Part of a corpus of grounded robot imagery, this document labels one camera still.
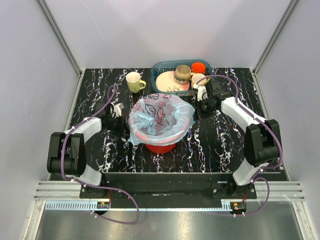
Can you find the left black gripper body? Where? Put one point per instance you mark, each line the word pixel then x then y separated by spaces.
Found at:
pixel 116 125

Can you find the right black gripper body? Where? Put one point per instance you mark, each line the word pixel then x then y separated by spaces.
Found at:
pixel 204 109

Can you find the light blue plastic trash bag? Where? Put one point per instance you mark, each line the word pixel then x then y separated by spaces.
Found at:
pixel 160 119

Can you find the red mesh trash bin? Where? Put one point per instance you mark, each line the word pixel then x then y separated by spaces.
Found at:
pixel 160 149

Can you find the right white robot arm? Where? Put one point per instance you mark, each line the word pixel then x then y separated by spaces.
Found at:
pixel 262 140

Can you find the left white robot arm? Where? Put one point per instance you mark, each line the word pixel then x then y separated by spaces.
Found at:
pixel 70 145

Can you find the yellow mug in tub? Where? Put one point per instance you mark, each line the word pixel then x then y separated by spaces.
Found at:
pixel 198 78

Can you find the beige brown ceramic cup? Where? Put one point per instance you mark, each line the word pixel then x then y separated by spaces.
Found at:
pixel 183 74

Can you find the orange plastic cup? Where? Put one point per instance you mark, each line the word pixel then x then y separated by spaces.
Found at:
pixel 198 68

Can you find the yellow-green ceramic mug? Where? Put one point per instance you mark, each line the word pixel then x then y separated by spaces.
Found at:
pixel 134 82

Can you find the cream floral plate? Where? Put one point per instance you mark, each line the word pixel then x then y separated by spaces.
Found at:
pixel 166 82

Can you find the teal plastic dish tub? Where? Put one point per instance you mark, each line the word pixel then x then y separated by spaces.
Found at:
pixel 165 66

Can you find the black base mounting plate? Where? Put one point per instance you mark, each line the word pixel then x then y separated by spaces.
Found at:
pixel 180 190

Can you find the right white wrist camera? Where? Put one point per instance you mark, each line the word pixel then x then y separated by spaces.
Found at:
pixel 202 93

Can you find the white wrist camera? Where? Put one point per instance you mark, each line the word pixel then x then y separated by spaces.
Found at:
pixel 117 110
pixel 202 93

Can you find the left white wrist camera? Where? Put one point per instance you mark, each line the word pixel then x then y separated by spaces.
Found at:
pixel 117 110

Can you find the aluminium front rail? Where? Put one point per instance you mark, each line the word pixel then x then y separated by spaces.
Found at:
pixel 59 195

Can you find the left aluminium frame post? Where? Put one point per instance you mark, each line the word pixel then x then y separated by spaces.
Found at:
pixel 59 36

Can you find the aluminium frame post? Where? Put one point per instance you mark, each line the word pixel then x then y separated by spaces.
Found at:
pixel 277 32
pixel 59 36

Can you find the right aluminium frame post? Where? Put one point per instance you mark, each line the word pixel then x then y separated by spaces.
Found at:
pixel 277 32

